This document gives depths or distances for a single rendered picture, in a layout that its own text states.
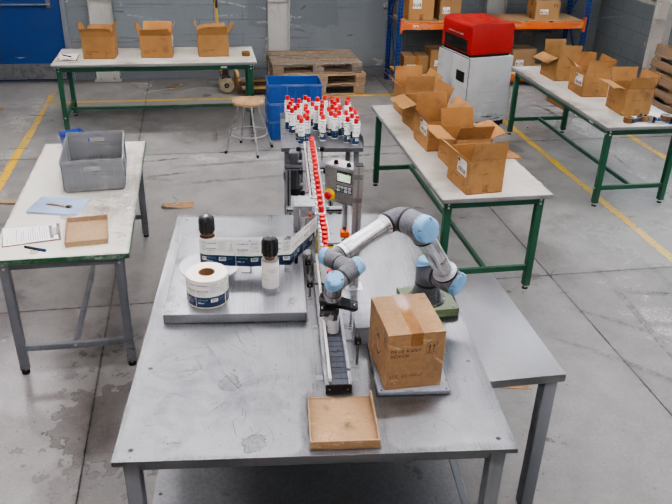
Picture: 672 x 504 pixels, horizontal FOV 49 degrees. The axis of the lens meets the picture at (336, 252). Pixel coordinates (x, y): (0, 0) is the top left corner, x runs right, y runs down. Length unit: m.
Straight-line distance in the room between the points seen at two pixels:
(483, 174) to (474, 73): 3.82
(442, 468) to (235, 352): 1.15
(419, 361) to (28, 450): 2.21
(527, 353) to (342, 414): 0.95
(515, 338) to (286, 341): 1.06
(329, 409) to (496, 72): 6.51
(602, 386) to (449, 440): 2.04
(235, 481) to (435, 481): 0.93
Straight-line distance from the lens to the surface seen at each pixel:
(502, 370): 3.31
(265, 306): 3.53
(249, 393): 3.08
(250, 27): 10.89
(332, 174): 3.56
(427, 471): 3.66
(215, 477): 3.61
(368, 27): 11.14
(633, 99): 7.34
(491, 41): 8.85
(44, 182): 5.36
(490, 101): 9.04
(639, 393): 4.83
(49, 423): 4.42
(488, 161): 5.07
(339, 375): 3.09
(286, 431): 2.90
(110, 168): 5.06
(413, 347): 2.97
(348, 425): 2.92
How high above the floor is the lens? 2.75
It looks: 28 degrees down
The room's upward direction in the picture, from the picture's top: 2 degrees clockwise
